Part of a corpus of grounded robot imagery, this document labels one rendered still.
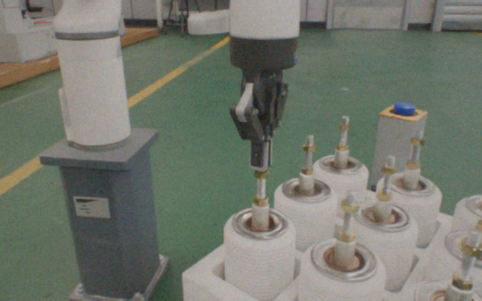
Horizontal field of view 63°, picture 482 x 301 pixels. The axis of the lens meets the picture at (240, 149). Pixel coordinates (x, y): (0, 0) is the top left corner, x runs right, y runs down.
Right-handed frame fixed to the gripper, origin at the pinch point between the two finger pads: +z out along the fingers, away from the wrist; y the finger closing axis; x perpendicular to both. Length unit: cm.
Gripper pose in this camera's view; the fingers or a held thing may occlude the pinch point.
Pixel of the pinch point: (261, 153)
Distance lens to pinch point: 48.8
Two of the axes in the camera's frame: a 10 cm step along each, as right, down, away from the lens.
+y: 4.2, -3.5, 8.4
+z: 0.0, 9.2, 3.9
